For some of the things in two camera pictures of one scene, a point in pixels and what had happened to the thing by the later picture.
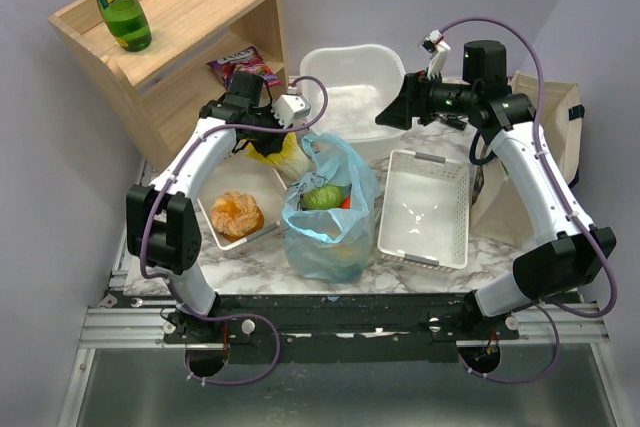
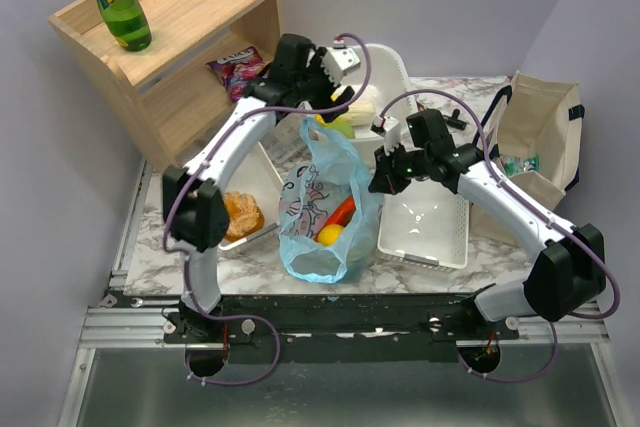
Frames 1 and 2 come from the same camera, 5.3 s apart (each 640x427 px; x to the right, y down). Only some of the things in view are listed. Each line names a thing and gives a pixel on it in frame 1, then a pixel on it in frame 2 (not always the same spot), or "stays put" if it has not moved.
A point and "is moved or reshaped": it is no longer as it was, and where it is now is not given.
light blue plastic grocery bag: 329,223 is moved or reshaped
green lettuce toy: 327,197 -> 343,126
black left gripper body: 267,142 -> 326,88
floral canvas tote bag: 497,215 stays put
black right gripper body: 411,95 -> 388,170
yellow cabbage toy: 291,161 -> 359,113
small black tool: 454,120 stays put
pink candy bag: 247,60 stays put
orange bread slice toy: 236,215 stays put
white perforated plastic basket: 424,212 stays put
